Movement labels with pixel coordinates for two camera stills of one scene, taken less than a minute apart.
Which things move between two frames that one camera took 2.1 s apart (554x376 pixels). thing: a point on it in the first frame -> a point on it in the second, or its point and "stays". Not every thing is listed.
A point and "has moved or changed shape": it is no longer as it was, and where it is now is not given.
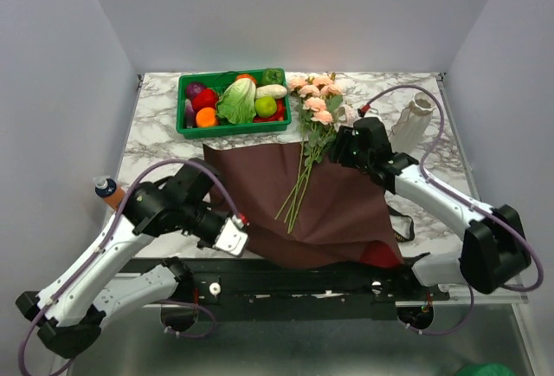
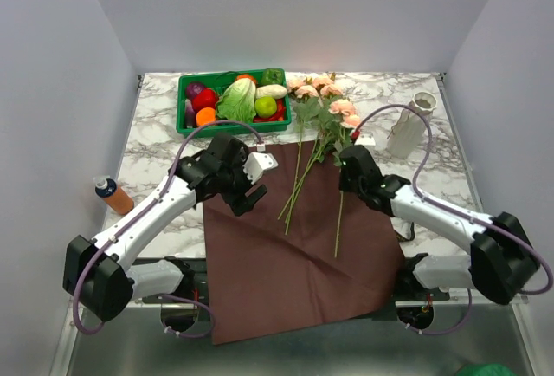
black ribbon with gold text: [394, 212] stays
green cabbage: [237, 102] stays
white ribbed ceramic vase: [413, 123] stays
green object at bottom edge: [486, 369] stays
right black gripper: [344, 136] -> [343, 182]
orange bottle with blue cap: [112, 195] stays
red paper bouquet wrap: [344, 220] has moved or changed shape
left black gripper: [224, 216] -> [248, 203]
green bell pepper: [273, 75] stays
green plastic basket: [215, 81] stays
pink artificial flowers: [322, 109] has moved or changed shape
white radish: [275, 91] stays
